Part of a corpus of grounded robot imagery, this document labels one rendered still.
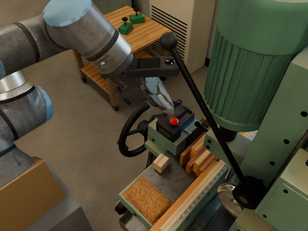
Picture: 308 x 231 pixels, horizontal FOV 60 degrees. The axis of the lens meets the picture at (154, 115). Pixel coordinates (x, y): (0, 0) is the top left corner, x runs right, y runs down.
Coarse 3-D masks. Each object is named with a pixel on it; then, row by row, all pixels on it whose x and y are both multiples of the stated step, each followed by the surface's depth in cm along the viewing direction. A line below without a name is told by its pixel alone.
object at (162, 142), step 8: (152, 128) 94; (192, 128) 93; (152, 136) 97; (160, 136) 92; (184, 136) 91; (160, 144) 96; (168, 144) 92; (176, 144) 89; (184, 144) 93; (176, 152) 92
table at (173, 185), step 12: (144, 144) 101; (156, 156) 99; (168, 156) 93; (180, 156) 93; (168, 168) 90; (180, 168) 90; (156, 180) 87; (168, 180) 87; (180, 180) 87; (192, 180) 87; (168, 192) 84; (180, 192) 84; (204, 204) 86; (144, 216) 79; (192, 216) 81
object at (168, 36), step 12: (168, 36) 50; (168, 48) 50; (180, 60) 52; (192, 84) 53; (204, 108) 54; (216, 132) 56; (228, 156) 57; (240, 180) 59; (252, 180) 59; (240, 192) 59; (252, 192) 57; (264, 192) 59; (240, 204) 61; (252, 204) 58
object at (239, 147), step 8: (208, 136) 78; (240, 136) 77; (208, 144) 80; (216, 144) 77; (232, 144) 75; (240, 144) 75; (248, 144) 75; (216, 152) 79; (232, 152) 74; (240, 152) 74; (224, 160) 79; (240, 160) 74
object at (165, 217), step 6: (240, 132) 94; (210, 168) 85; (204, 174) 84; (198, 180) 82; (192, 186) 81; (186, 192) 80; (180, 198) 78; (186, 198) 78; (174, 204) 77; (180, 204) 77; (168, 210) 76; (174, 210) 76; (162, 216) 75; (168, 216) 75; (156, 222) 74; (162, 222) 74; (156, 228) 73
